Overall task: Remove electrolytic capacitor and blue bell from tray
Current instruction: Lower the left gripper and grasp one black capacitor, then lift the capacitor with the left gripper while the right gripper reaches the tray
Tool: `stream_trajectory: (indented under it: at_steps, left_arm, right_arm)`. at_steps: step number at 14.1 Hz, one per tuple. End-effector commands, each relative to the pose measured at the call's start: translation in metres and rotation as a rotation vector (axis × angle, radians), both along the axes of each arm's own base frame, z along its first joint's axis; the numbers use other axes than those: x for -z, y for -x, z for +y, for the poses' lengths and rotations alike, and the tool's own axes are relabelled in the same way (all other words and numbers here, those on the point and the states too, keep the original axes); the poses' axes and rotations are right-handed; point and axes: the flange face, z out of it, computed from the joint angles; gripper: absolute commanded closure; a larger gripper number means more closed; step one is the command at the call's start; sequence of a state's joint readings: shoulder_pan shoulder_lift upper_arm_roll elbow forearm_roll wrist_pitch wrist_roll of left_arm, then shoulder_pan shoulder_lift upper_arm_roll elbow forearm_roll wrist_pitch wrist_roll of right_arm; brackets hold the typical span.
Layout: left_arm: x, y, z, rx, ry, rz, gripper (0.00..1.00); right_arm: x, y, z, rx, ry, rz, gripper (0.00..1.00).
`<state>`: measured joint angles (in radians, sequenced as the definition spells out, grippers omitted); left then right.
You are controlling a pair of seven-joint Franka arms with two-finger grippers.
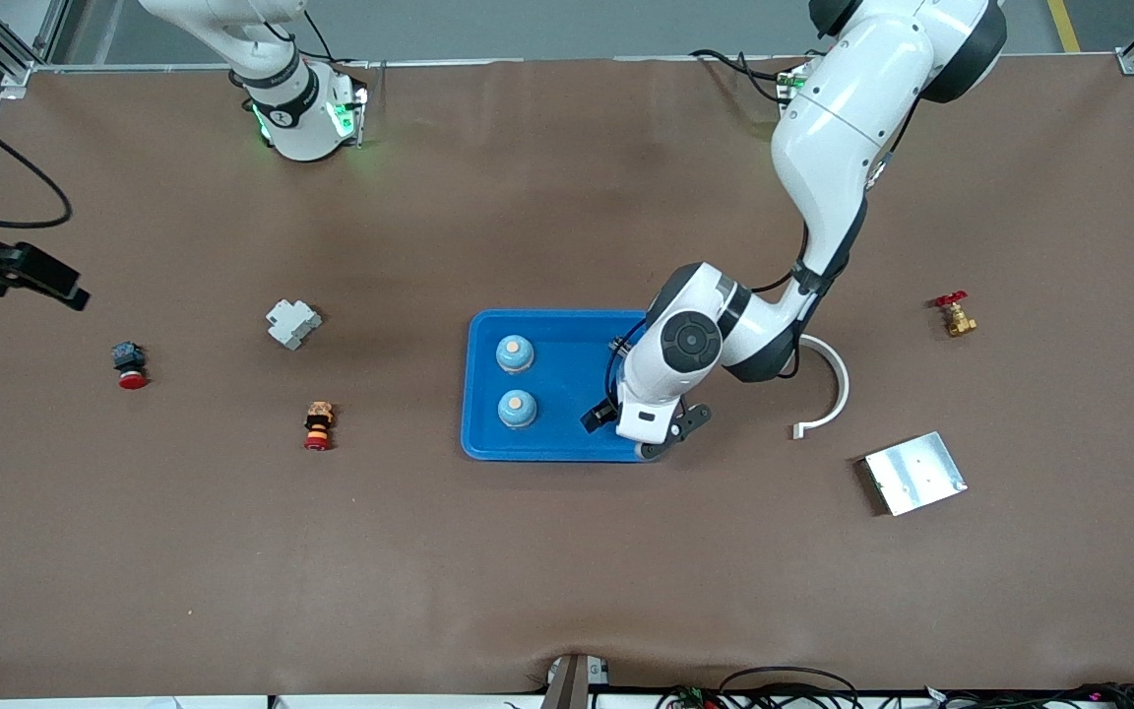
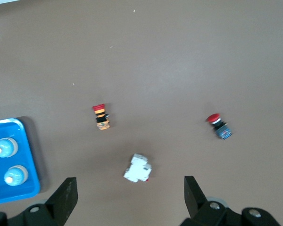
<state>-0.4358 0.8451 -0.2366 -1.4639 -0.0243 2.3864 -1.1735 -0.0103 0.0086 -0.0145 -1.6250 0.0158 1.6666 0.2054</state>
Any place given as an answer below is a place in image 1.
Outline silver aluminium plate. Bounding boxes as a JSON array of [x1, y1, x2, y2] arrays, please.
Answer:
[[862, 431, 969, 517]]

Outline brown table cover mat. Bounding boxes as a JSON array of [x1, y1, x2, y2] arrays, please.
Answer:
[[0, 57, 1134, 698]]

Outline metal table edge bracket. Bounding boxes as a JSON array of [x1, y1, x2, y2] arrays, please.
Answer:
[[539, 652, 612, 709]]

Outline black base cable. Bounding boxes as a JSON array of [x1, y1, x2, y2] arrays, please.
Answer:
[[301, 10, 371, 70], [690, 47, 796, 104]]

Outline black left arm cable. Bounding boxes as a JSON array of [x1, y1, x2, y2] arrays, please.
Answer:
[[604, 158, 908, 405]]

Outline black cable bundle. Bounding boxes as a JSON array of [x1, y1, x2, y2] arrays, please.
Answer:
[[941, 682, 1134, 709]]

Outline black cable loop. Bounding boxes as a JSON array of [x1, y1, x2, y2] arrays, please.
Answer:
[[720, 667, 860, 709]]

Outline white curved pipe clamp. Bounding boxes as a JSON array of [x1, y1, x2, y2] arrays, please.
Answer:
[[789, 333, 851, 440]]

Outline red mushroom push button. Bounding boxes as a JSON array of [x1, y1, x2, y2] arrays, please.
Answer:
[[111, 341, 149, 391]]

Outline blue plastic tray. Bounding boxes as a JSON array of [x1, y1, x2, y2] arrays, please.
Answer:
[[461, 309, 666, 464]]

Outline brass valve red handle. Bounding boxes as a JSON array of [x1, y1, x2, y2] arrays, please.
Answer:
[[933, 291, 978, 339]]

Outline white circuit breaker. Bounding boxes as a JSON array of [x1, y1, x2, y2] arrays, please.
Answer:
[[266, 298, 323, 352]]

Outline orange emergency stop button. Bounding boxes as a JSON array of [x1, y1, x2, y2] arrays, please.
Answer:
[[303, 400, 336, 452]]

